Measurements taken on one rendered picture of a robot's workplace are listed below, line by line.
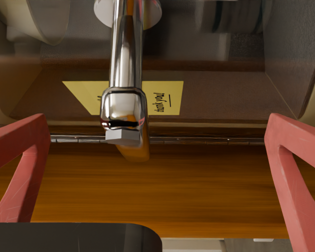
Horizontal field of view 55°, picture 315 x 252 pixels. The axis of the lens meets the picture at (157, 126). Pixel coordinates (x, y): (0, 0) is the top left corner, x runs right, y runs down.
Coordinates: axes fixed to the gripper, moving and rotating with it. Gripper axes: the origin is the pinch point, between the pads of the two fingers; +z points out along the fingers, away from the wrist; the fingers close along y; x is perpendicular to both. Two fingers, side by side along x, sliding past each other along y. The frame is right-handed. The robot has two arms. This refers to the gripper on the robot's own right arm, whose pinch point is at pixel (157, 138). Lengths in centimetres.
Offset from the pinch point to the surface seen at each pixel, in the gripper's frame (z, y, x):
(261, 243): 31, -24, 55
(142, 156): 2.2, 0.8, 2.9
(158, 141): 19.2, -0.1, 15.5
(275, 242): 26, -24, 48
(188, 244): 60, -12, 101
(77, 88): 8.0, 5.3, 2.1
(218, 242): 61, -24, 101
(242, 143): 19.1, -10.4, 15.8
